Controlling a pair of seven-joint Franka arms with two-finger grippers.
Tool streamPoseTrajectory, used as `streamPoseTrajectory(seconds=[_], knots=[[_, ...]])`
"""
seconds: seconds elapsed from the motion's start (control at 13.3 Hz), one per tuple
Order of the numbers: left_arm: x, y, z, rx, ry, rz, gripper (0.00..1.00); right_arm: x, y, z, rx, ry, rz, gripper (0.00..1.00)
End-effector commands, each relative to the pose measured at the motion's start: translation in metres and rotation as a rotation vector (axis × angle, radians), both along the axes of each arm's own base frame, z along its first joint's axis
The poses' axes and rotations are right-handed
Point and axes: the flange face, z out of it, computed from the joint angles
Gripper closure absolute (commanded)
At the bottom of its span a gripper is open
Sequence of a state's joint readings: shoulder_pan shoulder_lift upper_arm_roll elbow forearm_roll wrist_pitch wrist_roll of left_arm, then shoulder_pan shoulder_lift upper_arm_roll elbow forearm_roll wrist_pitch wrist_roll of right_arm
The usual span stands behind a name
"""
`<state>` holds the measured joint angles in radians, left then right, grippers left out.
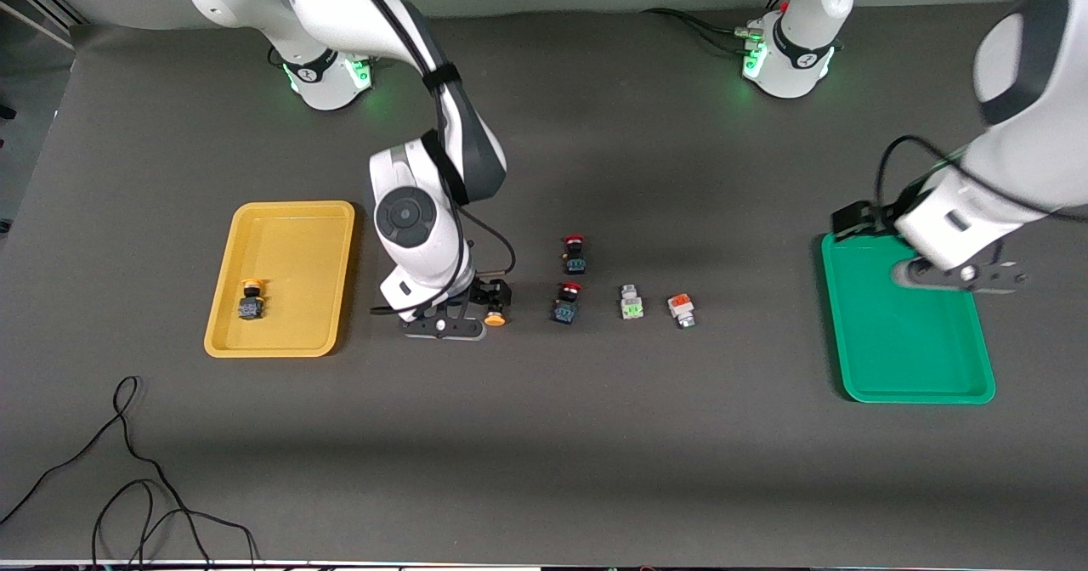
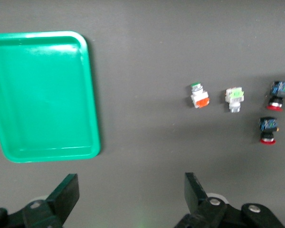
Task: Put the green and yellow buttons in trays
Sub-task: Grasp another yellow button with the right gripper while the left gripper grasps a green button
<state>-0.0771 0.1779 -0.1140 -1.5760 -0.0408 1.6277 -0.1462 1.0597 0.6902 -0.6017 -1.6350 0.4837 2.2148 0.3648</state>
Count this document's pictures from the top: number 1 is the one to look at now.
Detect green plastic tray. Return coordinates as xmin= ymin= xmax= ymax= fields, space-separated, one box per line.
xmin=820 ymin=230 xmax=996 ymax=405

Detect dark grey table mat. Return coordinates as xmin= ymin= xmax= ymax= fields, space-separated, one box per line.
xmin=0 ymin=0 xmax=1088 ymax=568

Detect black left arm base cables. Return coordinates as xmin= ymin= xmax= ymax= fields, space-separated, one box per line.
xmin=642 ymin=0 xmax=796 ymax=55

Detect loose thin black cable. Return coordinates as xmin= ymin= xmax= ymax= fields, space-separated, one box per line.
xmin=0 ymin=375 xmax=258 ymax=568

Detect aluminium frame rail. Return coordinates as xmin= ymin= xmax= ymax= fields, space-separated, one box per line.
xmin=0 ymin=0 xmax=88 ymax=50

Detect yellow plastic tray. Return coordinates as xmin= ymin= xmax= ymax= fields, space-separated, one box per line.
xmin=204 ymin=201 xmax=356 ymax=359

